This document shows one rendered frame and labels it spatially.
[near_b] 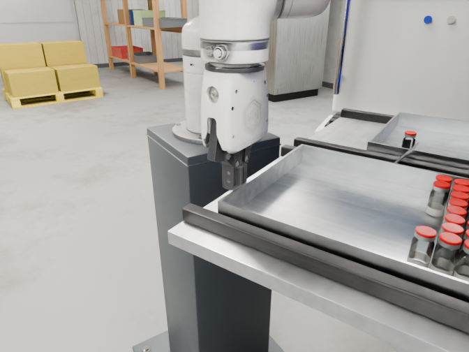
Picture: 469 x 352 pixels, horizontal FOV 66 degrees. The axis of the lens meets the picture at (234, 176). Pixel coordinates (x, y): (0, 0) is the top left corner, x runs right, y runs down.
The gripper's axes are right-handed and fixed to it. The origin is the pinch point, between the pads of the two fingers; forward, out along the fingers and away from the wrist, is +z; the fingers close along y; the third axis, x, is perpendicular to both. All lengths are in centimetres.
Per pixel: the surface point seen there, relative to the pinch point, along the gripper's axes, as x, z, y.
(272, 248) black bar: -10.9, 3.0, -8.4
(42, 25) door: 685, 14, 370
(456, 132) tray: -24, 4, 53
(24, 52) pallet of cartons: 476, 34, 217
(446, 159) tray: -24.3, 1.3, 27.7
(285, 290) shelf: -14.1, 5.3, -11.3
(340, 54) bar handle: 13, -8, 80
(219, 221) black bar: -3.2, 2.2, -8.1
